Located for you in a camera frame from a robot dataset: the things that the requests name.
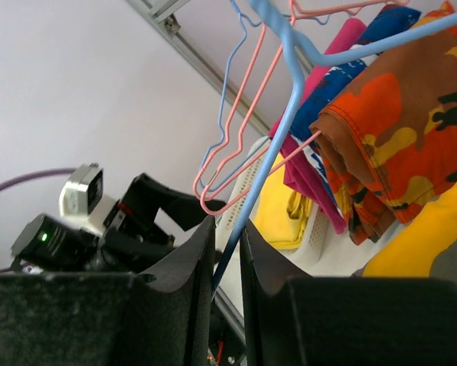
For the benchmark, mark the pink hanger of orange trousers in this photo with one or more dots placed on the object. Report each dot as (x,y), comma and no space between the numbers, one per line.
(295,13)

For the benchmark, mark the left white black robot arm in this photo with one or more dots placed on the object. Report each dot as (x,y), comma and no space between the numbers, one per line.
(54,246)

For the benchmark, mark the yellow grey camouflage trousers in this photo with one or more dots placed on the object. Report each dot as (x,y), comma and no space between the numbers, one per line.
(411,253)

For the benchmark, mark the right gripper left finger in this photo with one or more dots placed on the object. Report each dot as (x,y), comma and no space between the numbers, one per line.
(157,317)

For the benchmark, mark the white plastic basket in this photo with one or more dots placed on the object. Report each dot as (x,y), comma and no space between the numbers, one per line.
(310,251)

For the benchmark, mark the aluminium frame left posts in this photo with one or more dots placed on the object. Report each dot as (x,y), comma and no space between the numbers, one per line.
(161,16)

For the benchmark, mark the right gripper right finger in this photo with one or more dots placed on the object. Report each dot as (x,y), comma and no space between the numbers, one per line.
(292,318)

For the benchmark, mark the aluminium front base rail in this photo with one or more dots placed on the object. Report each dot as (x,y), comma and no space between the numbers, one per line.
(226,342)

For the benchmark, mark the blue white patterned trousers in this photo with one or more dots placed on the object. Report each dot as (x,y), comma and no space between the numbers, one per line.
(391,20)

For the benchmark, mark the orange camouflage trousers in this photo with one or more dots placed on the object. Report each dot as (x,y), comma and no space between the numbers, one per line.
(389,139)

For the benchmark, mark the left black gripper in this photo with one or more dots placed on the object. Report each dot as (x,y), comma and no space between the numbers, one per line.
(132,241)

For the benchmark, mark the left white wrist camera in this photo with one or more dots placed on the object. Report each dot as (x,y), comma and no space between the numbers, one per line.
(82,200)

